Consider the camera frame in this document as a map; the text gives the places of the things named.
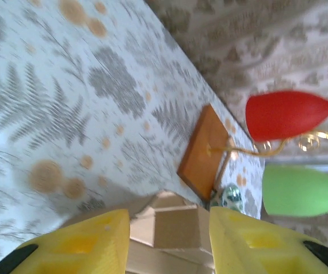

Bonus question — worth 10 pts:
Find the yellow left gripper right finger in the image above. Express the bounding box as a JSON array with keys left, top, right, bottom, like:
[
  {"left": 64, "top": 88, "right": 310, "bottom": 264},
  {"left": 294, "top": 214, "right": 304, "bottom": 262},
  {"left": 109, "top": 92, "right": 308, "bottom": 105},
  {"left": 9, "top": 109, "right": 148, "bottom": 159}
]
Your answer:
[{"left": 209, "top": 206, "right": 328, "bottom": 274}]

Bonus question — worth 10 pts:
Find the floral patterned table cover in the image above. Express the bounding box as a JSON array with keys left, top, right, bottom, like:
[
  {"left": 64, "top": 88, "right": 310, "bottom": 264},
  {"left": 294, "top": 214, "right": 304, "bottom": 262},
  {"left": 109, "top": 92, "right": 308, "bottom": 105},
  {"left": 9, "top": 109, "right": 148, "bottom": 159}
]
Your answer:
[{"left": 0, "top": 0, "right": 265, "bottom": 257}]

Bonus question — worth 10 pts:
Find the red plastic goblet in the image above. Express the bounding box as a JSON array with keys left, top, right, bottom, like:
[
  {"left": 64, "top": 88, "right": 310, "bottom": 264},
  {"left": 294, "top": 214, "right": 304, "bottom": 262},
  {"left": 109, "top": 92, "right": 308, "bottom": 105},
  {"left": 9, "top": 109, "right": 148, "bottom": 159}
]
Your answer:
[{"left": 245, "top": 90, "right": 328, "bottom": 143}]

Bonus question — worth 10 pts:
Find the green and white patterned ball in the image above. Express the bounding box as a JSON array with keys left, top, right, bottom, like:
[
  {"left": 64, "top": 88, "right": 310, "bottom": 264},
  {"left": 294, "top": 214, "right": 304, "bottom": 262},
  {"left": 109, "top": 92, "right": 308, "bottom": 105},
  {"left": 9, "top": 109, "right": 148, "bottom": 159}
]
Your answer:
[{"left": 212, "top": 184, "right": 243, "bottom": 215}]

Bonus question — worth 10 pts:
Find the gold wire glass rack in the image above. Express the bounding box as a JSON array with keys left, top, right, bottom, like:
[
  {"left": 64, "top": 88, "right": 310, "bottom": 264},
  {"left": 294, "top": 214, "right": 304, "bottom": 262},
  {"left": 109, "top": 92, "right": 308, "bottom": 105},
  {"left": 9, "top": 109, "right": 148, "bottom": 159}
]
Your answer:
[{"left": 206, "top": 130, "right": 328, "bottom": 158}]

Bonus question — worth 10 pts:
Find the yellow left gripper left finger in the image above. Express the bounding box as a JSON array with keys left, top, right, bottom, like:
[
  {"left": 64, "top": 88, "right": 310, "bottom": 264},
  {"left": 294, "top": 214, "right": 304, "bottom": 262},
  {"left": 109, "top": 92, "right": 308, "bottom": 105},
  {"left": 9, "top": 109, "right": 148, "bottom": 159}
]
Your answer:
[{"left": 0, "top": 208, "right": 131, "bottom": 274}]

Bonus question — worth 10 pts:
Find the brown cardboard box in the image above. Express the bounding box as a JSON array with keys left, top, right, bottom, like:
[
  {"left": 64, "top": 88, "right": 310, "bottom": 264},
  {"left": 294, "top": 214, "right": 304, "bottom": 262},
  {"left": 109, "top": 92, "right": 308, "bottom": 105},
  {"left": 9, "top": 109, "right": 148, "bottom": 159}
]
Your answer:
[{"left": 58, "top": 190, "right": 215, "bottom": 274}]

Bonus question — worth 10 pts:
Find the green plastic goblet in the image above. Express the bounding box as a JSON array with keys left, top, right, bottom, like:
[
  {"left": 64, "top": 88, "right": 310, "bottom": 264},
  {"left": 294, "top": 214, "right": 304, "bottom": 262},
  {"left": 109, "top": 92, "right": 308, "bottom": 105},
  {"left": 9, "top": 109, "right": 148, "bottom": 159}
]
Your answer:
[{"left": 262, "top": 165, "right": 328, "bottom": 217}]

